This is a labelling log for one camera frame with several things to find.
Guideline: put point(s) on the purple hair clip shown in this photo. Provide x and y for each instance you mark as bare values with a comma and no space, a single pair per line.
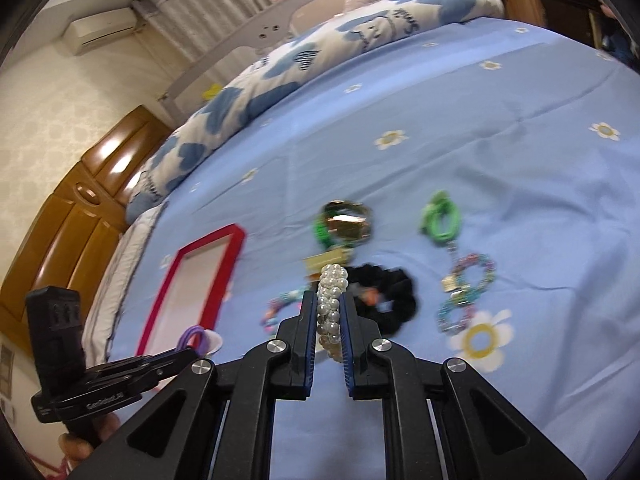
195,337

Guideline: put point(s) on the white wall air conditioner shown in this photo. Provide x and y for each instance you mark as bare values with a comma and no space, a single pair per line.
96,30

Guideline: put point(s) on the grey bed guard rail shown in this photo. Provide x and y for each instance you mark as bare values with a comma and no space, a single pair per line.
262,31

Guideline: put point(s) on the white curtain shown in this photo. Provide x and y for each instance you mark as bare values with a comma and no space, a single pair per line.
194,27

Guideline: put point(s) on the light blue floral bedsheet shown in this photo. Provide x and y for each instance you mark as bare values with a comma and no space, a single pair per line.
501,166

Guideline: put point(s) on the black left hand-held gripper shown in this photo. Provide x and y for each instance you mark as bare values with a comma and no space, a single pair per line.
71,392

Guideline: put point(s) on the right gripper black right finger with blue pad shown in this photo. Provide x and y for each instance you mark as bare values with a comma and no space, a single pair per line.
442,420

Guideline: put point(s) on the red shallow tray box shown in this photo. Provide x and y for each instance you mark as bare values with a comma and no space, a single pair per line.
193,289

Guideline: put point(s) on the gold square watch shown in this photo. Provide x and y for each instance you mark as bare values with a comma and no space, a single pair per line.
339,227

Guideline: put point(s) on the person's left hand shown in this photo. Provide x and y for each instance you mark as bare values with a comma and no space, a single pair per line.
75,449

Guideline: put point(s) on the brown wooden headboard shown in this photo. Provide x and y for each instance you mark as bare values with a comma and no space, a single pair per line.
78,227

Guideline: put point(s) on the black hair scrunchie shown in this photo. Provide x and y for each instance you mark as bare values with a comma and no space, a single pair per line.
384,296

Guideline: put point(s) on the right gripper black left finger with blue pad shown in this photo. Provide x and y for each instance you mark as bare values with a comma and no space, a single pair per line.
214,421

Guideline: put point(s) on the white striped pillow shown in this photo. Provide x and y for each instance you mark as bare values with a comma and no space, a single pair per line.
103,315

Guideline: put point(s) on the blue heart patterned quilt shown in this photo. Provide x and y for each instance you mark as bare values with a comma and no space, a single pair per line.
283,71

